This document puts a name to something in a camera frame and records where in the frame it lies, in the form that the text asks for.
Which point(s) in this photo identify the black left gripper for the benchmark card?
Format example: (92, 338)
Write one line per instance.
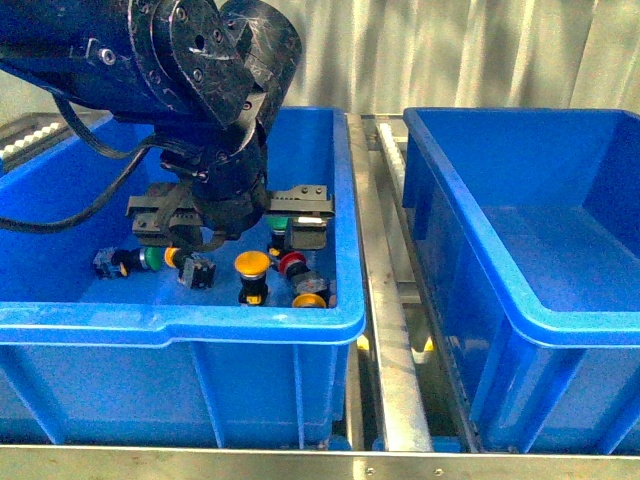
(219, 196)

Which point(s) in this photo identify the yellow mushroom push button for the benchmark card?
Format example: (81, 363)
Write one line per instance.
(252, 267)

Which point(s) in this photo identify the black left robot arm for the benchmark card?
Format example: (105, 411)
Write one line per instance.
(200, 82)

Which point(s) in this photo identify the blue source bin with buttons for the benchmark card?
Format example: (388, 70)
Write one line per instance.
(144, 360)

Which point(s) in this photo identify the green mushroom push button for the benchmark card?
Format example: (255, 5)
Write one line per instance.
(278, 230)

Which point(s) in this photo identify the yellow push button front corner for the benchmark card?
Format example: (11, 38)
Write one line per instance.
(309, 300)

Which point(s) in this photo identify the green push button lying sideways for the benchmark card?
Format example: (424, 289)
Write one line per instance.
(112, 263)

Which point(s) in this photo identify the metal roller track divider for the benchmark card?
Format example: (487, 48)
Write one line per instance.
(410, 382)

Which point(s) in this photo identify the blue empty target bin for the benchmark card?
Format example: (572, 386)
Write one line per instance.
(525, 224)

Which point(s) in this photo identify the red ring push button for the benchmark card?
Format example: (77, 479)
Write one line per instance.
(303, 280)

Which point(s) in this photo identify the yellow ring push button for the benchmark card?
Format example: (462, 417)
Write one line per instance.
(194, 271)

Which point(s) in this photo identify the metal rack front rail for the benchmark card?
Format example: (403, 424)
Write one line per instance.
(83, 462)

